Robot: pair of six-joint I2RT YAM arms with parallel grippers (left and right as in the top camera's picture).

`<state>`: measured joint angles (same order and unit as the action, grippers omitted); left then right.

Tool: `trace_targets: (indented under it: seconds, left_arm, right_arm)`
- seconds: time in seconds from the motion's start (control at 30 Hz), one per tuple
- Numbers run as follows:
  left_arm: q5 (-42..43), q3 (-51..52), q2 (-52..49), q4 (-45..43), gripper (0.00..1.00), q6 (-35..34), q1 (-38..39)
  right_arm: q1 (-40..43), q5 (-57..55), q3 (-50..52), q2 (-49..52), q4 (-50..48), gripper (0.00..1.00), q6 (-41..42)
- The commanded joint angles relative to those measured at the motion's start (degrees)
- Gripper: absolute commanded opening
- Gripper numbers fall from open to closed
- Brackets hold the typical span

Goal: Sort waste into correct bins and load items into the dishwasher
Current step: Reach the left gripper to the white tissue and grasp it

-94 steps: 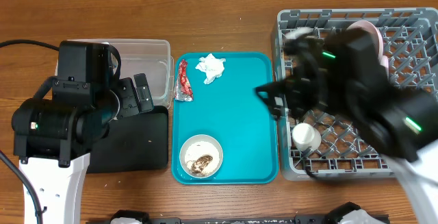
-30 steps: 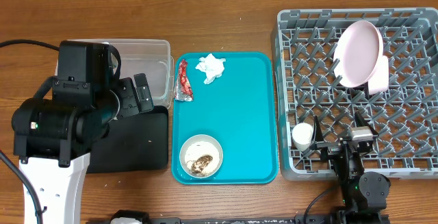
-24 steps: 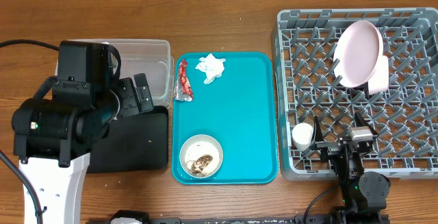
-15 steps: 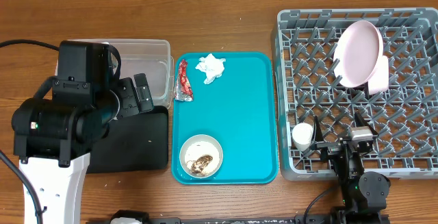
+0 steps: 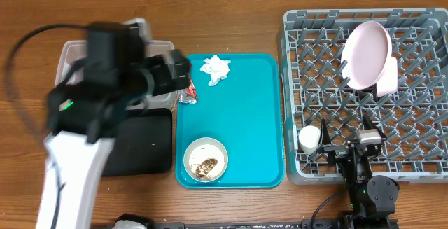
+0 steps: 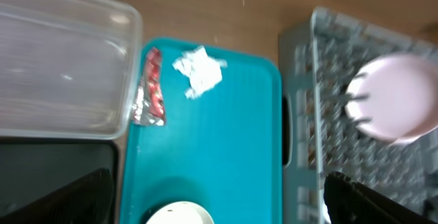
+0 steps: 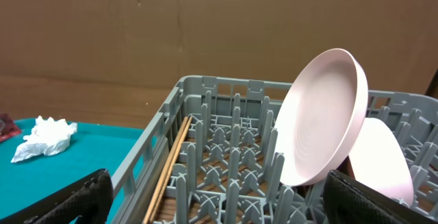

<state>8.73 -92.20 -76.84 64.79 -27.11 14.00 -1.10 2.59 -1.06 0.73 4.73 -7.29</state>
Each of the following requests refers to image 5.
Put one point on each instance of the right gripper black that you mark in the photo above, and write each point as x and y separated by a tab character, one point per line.
337	150

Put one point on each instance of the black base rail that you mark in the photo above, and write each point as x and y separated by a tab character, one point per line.
241	225

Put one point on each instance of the grey bowl with food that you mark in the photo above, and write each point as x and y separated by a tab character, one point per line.
205	160

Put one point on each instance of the crumpled white tissue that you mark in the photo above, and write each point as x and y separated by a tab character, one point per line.
217	68

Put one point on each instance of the black plastic bin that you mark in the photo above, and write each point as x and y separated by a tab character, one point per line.
143	144

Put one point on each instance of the clear plastic bin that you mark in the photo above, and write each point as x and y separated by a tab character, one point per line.
76	49

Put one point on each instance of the white cup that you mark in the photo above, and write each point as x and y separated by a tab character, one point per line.
309	139

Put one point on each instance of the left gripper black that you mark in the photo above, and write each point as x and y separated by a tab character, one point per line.
165	82

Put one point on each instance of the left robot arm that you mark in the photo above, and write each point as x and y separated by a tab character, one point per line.
85	110

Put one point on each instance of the teal serving tray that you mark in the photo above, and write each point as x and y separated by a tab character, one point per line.
243	112

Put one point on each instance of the grey dishwasher rack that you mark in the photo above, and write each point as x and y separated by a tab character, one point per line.
414	118

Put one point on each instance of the red foil wrapper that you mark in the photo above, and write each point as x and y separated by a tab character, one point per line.
188	95

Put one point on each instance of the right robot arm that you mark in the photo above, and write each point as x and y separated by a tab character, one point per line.
372	198

